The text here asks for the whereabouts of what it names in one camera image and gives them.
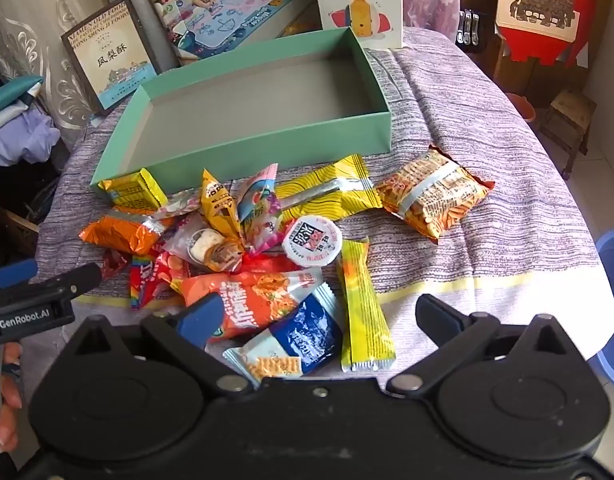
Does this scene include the yellow orange triangular packet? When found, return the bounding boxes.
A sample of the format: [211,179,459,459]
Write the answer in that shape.
[201,169,244,248]

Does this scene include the orange red snack pouch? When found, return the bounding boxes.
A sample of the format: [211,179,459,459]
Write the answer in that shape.
[178,266,324,344]

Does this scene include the large orange noodle snack packet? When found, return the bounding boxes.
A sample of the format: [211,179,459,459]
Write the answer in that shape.
[374,145,495,246]

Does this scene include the purple grape jelly packet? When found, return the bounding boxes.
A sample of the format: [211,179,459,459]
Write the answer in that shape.
[243,200,296,257]

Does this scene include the yellow green stick packet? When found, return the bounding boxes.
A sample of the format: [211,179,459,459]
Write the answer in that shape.
[336,236,398,373]

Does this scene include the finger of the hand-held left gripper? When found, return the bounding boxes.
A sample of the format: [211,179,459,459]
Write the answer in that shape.
[34,262,104,307]
[0,259,39,291]

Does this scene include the lavender cloth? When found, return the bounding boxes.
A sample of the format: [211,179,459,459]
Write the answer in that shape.
[0,109,62,167]

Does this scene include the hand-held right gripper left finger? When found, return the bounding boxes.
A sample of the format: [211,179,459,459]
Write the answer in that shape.
[69,291,251,395]

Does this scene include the red snack packet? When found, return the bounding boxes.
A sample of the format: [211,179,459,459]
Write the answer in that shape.
[241,254,300,275]

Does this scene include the red paper cutout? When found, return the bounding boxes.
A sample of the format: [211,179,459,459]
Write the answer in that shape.
[494,0,604,70]

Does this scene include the metal clips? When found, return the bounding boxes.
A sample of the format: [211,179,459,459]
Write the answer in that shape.
[458,9,481,47]

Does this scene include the orange plastic bucket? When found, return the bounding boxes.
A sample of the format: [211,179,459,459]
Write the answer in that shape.
[504,92,538,122]

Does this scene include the round white jelly cup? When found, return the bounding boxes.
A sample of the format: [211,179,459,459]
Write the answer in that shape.
[281,215,344,267]

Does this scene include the yellow wavy-pattern snack packet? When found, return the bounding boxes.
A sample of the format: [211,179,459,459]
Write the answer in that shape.
[274,154,384,222]

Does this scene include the rainbow striped candy packet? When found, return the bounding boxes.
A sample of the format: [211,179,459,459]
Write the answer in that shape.
[129,251,190,312]

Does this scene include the small red candy packet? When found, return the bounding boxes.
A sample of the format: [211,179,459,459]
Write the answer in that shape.
[101,249,132,279]

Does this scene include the brown cardboard box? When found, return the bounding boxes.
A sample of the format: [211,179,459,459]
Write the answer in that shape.
[493,35,589,110]

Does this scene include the drawing mat toy box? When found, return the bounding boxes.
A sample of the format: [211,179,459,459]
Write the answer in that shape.
[144,0,324,68]

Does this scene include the brown framed pastry box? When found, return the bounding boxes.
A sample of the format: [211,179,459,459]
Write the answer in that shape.
[60,0,158,117]

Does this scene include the shiny orange snack packet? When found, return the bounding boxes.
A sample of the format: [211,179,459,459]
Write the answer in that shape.
[79,209,166,256]

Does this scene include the person's left hand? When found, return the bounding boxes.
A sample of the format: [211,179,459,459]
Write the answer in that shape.
[0,341,24,454]

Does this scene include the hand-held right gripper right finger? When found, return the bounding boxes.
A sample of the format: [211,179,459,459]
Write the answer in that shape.
[386,293,589,396]

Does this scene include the teal cloth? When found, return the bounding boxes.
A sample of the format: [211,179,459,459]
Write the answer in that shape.
[0,75,46,132]

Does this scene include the white lace curtain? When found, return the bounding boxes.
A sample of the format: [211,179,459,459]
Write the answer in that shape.
[0,0,155,128]

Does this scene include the pink patterned snack packet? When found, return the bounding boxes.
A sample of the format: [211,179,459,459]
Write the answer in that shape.
[154,187,204,222]

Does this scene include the wooden stool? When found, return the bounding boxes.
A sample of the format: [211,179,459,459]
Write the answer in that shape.
[536,87,598,181]

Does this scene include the small yellow snack packet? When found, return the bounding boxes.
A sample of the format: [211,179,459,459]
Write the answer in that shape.
[98,167,169,211]

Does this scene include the pink blue candy packet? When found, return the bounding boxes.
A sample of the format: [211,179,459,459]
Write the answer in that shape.
[236,162,280,223]

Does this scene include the clear cookie packet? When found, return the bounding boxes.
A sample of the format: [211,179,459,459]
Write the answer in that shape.
[164,214,248,274]

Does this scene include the white duck toy box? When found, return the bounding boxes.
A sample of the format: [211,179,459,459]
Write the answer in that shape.
[309,0,405,50]

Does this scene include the blue white cracker packet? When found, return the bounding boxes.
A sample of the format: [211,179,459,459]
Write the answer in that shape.
[222,282,344,381]

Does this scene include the mint green cardboard box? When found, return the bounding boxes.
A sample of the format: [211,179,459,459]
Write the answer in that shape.
[88,28,391,205]

